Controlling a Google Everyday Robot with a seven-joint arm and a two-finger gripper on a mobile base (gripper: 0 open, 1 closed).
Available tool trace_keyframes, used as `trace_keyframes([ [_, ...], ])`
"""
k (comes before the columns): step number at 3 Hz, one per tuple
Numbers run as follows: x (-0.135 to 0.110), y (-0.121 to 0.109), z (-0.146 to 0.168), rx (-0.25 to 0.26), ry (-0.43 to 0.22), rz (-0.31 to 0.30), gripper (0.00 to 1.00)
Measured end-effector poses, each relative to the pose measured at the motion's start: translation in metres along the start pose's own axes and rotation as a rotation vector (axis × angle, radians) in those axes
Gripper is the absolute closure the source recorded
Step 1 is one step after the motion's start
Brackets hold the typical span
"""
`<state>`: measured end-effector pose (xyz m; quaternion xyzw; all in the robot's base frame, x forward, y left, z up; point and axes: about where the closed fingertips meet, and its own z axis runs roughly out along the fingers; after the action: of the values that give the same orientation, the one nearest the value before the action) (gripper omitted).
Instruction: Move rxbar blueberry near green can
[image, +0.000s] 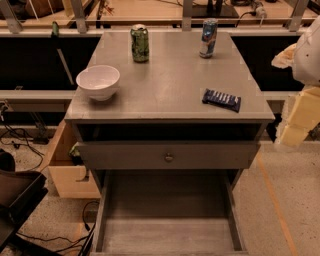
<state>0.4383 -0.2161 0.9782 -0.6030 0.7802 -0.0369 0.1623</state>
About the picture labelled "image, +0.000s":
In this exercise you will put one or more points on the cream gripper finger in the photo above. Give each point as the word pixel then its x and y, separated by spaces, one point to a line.
pixel 285 58
pixel 303 116

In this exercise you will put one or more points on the blue rxbar blueberry wrapper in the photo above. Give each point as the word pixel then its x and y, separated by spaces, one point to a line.
pixel 222 100

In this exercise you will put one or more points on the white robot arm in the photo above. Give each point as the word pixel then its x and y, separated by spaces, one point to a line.
pixel 304 59

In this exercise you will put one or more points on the blue energy drink can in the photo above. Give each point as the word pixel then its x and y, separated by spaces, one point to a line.
pixel 208 38

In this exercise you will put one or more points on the green soda can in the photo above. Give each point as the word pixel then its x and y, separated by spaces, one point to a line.
pixel 139 43

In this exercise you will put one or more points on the grey wooden cabinet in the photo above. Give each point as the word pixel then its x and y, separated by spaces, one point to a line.
pixel 161 100

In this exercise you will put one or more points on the grey upper drawer with knob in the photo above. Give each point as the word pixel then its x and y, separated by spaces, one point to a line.
pixel 174 156

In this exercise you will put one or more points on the white ceramic bowl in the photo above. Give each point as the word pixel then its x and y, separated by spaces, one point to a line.
pixel 99 82

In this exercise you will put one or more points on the grey open lower drawer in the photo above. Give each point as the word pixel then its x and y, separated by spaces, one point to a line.
pixel 167 213

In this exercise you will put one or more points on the light wooden box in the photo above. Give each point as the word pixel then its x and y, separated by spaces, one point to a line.
pixel 70 180

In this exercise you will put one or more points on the black tray cart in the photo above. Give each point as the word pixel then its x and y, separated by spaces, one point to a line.
pixel 20 194

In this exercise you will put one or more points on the green handled tool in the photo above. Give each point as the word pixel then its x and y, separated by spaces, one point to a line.
pixel 55 36

